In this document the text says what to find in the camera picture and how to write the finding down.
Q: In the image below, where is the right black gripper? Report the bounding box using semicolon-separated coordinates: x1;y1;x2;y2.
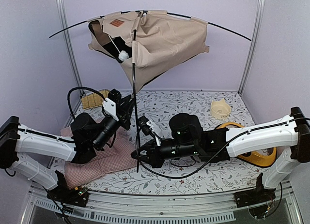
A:
131;136;199;167

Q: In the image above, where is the beige fabric pet tent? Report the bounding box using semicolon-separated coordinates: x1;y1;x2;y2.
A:
87;10;209;91

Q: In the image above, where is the black tent pole one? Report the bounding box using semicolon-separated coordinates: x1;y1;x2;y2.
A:
132;11;143;173

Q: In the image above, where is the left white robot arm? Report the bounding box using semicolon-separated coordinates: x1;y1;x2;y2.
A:
0;90;135;202

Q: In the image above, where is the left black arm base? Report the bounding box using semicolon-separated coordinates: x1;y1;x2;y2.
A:
47;170;89;208

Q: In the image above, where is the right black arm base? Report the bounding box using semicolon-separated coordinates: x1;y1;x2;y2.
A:
233;173;276;219

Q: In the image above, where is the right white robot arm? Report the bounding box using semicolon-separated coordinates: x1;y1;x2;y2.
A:
131;107;310;203

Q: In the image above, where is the pink checkered cushion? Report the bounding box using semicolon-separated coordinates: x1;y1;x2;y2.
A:
64;127;137;189

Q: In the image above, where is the woven scratcher tray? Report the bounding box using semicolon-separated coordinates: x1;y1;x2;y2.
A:
81;90;110;110

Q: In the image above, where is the white pompom toy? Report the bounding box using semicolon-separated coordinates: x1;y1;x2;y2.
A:
118;50;129;62

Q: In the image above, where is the green circuit board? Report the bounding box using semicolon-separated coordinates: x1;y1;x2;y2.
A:
74;186;88;196

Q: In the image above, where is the cream cat bowl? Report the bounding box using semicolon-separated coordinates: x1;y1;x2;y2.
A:
210;98;231;119

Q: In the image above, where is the yellow double bowl stand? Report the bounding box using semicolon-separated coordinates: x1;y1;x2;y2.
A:
215;122;277;168

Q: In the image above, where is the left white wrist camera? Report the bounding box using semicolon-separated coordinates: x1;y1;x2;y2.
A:
102;98;119;121

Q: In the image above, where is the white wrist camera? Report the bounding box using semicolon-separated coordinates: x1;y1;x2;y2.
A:
138;116;163;147
102;98;119;121

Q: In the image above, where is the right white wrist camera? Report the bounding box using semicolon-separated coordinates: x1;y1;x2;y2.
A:
138;116;163;147

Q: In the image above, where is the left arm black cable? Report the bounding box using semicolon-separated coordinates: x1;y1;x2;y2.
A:
66;86;107;119

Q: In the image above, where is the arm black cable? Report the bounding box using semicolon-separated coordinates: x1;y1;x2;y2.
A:
66;86;107;119
135;123;303;179

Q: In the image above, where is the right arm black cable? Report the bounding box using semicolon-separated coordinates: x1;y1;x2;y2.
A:
135;123;303;179

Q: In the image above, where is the left aluminium frame post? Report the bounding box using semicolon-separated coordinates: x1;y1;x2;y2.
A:
56;0;82;87

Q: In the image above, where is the aluminium frame post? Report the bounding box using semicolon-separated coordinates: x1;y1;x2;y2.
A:
238;0;265;96
56;0;82;87

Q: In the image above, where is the right aluminium frame post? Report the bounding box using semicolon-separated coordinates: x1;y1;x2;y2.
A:
238;0;265;96

